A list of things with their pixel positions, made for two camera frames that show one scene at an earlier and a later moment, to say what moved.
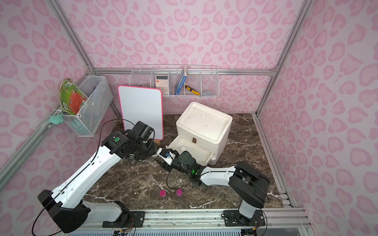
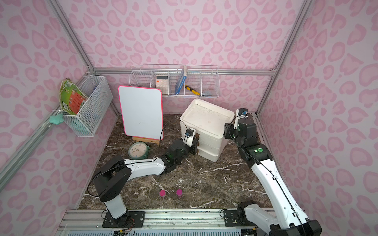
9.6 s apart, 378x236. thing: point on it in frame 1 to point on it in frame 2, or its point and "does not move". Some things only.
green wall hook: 56,119 does not move
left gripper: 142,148 to 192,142
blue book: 181,81 does not move
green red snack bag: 71,98 does not move
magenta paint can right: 179,192 does not move
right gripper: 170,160 to 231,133
